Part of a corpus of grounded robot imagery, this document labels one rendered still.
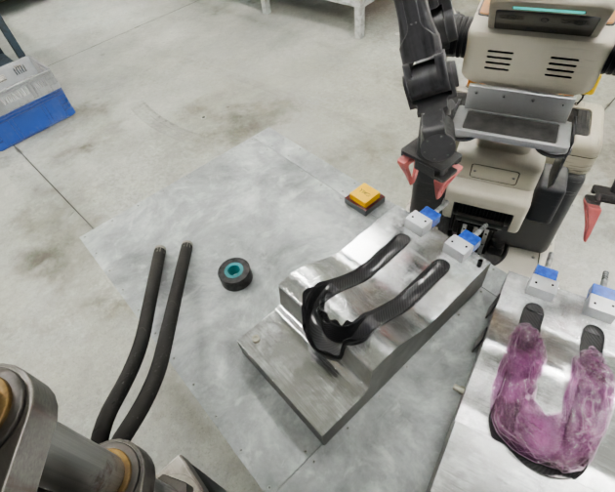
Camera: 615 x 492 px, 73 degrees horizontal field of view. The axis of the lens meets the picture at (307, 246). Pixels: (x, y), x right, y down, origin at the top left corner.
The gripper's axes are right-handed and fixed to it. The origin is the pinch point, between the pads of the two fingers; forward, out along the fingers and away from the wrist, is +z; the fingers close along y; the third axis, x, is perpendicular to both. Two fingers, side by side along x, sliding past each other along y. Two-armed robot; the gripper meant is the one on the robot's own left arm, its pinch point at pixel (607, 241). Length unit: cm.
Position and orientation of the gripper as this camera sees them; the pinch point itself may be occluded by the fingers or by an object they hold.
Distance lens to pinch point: 94.7
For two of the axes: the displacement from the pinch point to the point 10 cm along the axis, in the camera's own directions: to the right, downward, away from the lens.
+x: 4.1, -3.6, 8.3
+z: -1.0, 8.9, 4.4
